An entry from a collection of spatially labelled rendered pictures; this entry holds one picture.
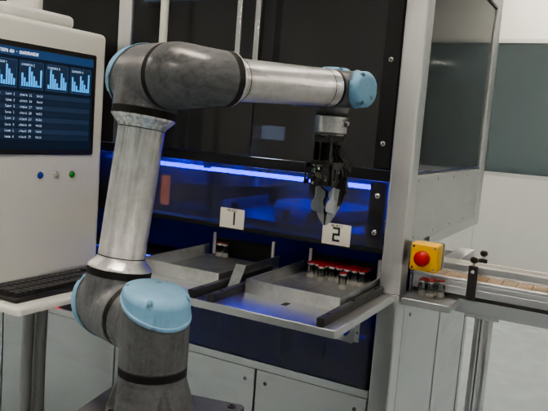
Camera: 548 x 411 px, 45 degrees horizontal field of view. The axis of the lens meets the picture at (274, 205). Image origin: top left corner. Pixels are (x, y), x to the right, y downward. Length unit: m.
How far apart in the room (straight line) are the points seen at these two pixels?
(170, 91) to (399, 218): 0.86
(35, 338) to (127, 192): 1.20
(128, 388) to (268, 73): 0.58
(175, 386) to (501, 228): 5.45
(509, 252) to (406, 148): 4.71
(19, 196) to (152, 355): 1.01
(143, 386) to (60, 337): 1.42
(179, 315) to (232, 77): 0.40
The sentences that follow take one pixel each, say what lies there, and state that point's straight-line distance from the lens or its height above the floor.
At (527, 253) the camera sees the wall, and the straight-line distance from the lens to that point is 6.39.
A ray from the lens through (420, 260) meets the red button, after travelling 1.73.
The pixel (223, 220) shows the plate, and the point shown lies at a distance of 2.00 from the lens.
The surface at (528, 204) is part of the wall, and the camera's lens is 6.34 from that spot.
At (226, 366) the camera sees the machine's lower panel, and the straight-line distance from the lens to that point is 2.10.
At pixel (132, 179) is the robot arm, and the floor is 1.19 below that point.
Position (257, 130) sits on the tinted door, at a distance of 1.95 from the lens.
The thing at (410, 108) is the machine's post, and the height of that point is 1.38.
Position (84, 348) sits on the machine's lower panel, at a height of 0.48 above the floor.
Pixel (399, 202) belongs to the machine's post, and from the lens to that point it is 1.77.
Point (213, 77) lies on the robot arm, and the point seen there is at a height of 1.37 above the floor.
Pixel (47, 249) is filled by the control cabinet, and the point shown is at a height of 0.88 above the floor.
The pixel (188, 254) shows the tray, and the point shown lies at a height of 0.89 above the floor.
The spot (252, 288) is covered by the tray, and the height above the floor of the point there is 0.89.
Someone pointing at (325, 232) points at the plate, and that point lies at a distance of 1.85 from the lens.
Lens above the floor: 1.30
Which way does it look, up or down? 7 degrees down
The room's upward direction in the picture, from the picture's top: 4 degrees clockwise
